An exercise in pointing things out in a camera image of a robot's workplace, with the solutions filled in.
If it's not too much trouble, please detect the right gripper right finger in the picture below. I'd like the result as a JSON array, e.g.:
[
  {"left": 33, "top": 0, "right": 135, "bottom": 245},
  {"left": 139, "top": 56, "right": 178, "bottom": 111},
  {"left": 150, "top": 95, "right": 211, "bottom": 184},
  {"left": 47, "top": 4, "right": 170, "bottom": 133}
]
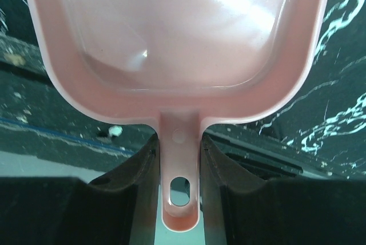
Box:
[{"left": 200, "top": 136, "right": 365, "bottom": 244}]

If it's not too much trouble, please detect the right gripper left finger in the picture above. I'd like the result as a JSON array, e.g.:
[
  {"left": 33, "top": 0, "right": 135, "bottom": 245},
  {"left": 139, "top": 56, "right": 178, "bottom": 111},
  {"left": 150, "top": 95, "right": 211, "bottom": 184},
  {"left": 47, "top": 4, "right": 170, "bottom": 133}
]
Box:
[{"left": 1, "top": 135, "right": 160, "bottom": 244}]

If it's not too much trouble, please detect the pink plastic dustpan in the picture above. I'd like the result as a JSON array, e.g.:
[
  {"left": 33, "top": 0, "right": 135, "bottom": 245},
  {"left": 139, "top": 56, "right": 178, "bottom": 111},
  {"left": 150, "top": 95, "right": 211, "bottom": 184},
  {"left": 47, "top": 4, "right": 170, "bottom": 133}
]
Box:
[{"left": 27, "top": 0, "right": 327, "bottom": 232}]

